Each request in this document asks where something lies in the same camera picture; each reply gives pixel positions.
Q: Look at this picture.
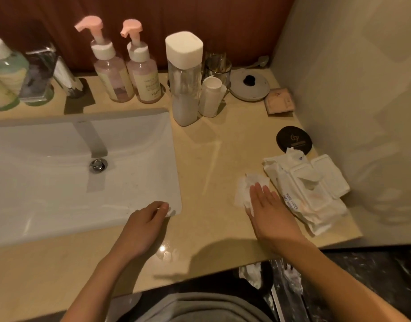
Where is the chrome faucet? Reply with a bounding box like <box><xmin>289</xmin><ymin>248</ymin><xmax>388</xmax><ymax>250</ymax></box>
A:
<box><xmin>53</xmin><ymin>56</ymin><xmax>86</xmax><ymax>98</ymax></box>

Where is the person's left hand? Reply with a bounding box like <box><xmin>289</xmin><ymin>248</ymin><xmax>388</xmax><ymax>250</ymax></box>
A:
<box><xmin>116</xmin><ymin>201</ymin><xmax>170</xmax><ymax>263</ymax></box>

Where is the green bottle white cap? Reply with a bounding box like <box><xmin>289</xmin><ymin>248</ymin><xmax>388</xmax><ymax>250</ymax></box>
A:
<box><xmin>0</xmin><ymin>36</ymin><xmax>29</xmax><ymax>110</ymax></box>

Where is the large pink pump bottle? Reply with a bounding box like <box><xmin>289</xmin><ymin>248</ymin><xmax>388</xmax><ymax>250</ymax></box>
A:
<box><xmin>74</xmin><ymin>15</ymin><xmax>135</xmax><ymax>103</ymax></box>

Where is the person's right forearm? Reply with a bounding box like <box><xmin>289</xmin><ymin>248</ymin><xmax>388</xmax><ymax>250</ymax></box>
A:
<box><xmin>276</xmin><ymin>239</ymin><xmax>411</xmax><ymax>322</ymax></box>

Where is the grey round lid black knob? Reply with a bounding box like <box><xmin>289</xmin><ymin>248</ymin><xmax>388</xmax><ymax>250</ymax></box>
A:
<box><xmin>229</xmin><ymin>68</ymin><xmax>271</xmax><ymax>102</ymax></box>

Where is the pink square compact case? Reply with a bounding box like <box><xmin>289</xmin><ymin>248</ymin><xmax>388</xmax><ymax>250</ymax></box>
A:
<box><xmin>264</xmin><ymin>88</ymin><xmax>296</xmax><ymax>115</ymax></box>

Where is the white wet wipes packet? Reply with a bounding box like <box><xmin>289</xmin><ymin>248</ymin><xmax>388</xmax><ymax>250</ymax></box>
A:
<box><xmin>263</xmin><ymin>147</ymin><xmax>350</xmax><ymax>236</ymax></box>

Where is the clear square glass bottle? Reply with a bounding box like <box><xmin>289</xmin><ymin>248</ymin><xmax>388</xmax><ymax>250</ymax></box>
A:
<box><xmin>19</xmin><ymin>46</ymin><xmax>57</xmax><ymax>105</ymax></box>

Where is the white sink basin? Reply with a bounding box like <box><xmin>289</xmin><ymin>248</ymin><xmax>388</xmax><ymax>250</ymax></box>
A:
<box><xmin>0</xmin><ymin>108</ymin><xmax>183</xmax><ymax>249</ymax></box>

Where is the white wet wipe sheet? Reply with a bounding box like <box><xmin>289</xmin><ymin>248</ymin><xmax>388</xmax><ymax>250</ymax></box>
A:
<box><xmin>234</xmin><ymin>174</ymin><xmax>272</xmax><ymax>216</ymax></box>

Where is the small white plastic bottle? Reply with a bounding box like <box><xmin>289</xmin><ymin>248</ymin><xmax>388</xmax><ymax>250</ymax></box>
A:
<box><xmin>198</xmin><ymin>76</ymin><xmax>227</xmax><ymax>118</ymax></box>

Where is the crumpled white tissue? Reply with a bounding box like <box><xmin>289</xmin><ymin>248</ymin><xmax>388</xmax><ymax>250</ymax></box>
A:
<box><xmin>239</xmin><ymin>263</ymin><xmax>264</xmax><ymax>283</ymax></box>

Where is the black trash bin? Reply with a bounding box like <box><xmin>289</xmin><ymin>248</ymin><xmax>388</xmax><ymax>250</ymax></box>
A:
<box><xmin>233</xmin><ymin>261</ymin><xmax>276</xmax><ymax>296</ymax></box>

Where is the person's left forearm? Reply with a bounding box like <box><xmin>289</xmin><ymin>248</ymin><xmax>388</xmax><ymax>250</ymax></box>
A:
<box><xmin>60</xmin><ymin>246</ymin><xmax>134</xmax><ymax>322</ymax></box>

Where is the tall clear bottle white cap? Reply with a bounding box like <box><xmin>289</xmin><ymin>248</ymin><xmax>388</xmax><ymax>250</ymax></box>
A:
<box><xmin>165</xmin><ymin>31</ymin><xmax>204</xmax><ymax>127</ymax></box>

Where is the person's grey clothing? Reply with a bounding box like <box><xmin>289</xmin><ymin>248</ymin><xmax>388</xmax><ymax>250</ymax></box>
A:
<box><xmin>134</xmin><ymin>292</ymin><xmax>277</xmax><ymax>322</ymax></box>

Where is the person's right hand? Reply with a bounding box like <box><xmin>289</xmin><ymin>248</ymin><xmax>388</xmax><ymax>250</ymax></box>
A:
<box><xmin>245</xmin><ymin>182</ymin><xmax>307</xmax><ymax>254</ymax></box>

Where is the small pink pump bottle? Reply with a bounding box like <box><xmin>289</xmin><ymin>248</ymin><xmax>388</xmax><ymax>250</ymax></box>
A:
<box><xmin>120</xmin><ymin>19</ymin><xmax>163</xmax><ymax>104</ymax></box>

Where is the black round coaster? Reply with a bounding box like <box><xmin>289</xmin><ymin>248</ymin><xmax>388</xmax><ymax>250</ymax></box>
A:
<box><xmin>276</xmin><ymin>126</ymin><xmax>313</xmax><ymax>155</ymax></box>

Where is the chrome sink drain stopper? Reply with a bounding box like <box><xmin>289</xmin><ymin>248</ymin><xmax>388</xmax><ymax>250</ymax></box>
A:
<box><xmin>89</xmin><ymin>158</ymin><xmax>108</xmax><ymax>174</ymax></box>

